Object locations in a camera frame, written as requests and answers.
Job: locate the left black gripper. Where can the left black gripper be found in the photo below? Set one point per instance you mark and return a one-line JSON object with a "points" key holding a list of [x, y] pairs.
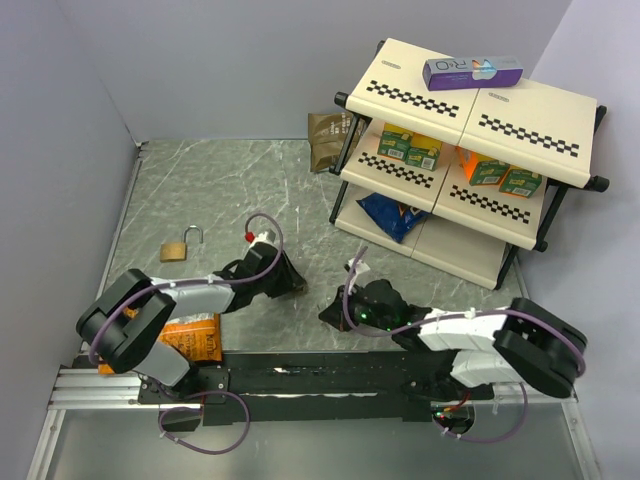
{"points": [[290, 277]]}

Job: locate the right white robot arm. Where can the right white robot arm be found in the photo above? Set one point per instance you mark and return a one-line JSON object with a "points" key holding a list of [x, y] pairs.
{"points": [[520, 343]]}

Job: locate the purple toothpaste box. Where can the purple toothpaste box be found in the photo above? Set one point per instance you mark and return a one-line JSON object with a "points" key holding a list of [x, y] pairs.
{"points": [[472, 72]]}

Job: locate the beige three-tier shelf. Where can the beige three-tier shelf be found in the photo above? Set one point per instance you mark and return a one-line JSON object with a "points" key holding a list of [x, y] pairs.
{"points": [[461, 180]]}

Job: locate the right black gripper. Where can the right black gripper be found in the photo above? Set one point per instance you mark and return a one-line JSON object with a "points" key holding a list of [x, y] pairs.
{"points": [[335, 313]]}

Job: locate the blue snack bag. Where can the blue snack bag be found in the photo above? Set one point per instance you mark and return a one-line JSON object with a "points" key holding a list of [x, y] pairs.
{"points": [[394, 218]]}

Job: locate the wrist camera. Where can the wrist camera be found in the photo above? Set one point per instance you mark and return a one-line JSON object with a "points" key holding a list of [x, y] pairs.
{"points": [[357, 276], [268, 237]]}

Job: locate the orange chips bag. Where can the orange chips bag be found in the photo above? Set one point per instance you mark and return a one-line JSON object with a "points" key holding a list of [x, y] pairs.
{"points": [[197, 340]]}

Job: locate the brown foil pouch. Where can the brown foil pouch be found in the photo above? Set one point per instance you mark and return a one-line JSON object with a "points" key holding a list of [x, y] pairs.
{"points": [[326, 136]]}

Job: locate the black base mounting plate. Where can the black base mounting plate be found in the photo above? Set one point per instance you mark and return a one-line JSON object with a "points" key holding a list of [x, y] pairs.
{"points": [[310, 386]]}

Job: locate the green box far right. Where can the green box far right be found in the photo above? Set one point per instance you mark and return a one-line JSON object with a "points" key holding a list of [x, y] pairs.
{"points": [[520, 182]]}

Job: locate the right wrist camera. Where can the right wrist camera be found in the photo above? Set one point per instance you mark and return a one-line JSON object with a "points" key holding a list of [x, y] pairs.
{"points": [[357, 276]]}

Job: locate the orange green box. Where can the orange green box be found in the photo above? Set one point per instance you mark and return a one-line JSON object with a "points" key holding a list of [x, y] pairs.
{"points": [[481, 170]]}

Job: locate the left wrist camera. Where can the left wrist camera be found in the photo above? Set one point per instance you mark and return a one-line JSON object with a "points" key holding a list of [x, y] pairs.
{"points": [[268, 237]]}

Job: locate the green box far left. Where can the green box far left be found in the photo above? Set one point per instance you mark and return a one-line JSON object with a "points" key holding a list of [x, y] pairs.
{"points": [[394, 142]]}

